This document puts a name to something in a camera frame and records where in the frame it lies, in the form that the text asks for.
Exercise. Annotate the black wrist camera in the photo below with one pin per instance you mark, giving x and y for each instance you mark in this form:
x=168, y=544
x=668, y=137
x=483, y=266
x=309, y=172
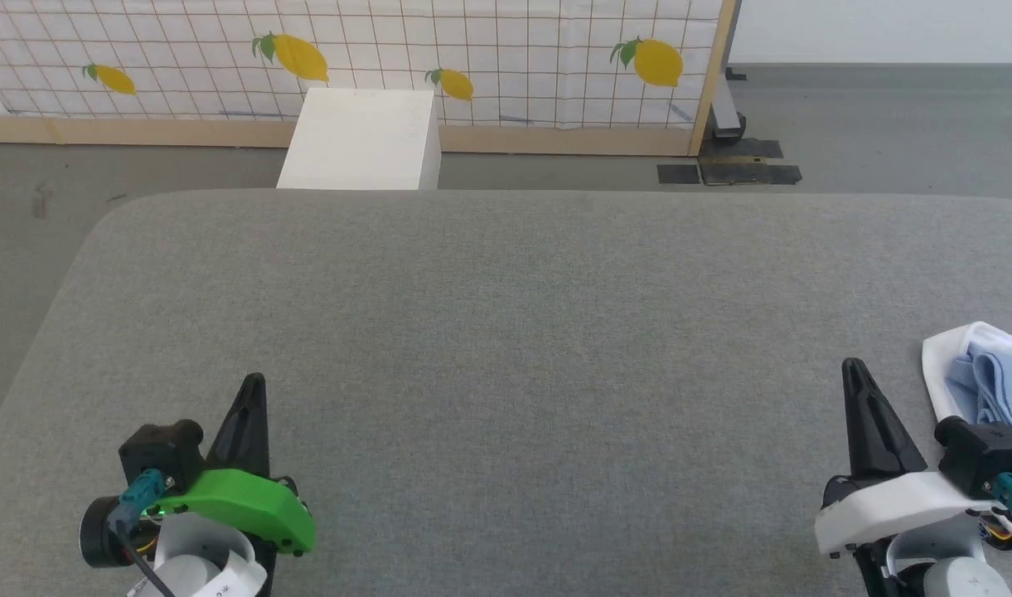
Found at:
x=986, y=452
x=162, y=452

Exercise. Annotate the white rectangular box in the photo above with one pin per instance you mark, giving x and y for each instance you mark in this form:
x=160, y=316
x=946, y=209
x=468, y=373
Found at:
x=360, y=141

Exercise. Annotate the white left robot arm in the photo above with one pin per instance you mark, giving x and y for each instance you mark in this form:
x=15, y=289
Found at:
x=195, y=572

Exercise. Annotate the light blue white polo shirt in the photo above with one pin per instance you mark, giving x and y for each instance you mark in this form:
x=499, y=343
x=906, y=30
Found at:
x=995, y=381

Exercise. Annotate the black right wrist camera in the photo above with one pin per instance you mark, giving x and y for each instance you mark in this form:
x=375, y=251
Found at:
x=986, y=452

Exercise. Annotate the lemon print wood-framed screen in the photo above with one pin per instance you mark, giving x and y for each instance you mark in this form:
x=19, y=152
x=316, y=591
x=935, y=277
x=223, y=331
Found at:
x=514, y=58

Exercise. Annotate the black floor tape strip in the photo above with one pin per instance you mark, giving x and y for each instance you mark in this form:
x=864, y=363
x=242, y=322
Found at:
x=754, y=174
x=742, y=149

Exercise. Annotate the teal left camera connector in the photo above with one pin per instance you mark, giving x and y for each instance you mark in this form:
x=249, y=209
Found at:
x=141, y=493

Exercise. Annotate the grey metal screen foot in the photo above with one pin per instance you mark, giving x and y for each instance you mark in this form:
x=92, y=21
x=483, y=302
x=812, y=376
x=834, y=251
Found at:
x=727, y=112

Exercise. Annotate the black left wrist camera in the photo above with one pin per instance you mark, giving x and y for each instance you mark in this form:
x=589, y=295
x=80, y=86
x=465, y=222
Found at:
x=162, y=452

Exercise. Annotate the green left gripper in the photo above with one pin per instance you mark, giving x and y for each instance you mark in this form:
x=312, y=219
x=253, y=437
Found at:
x=249, y=506

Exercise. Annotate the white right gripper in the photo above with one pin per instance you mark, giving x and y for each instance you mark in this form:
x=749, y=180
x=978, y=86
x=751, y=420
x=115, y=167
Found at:
x=895, y=510

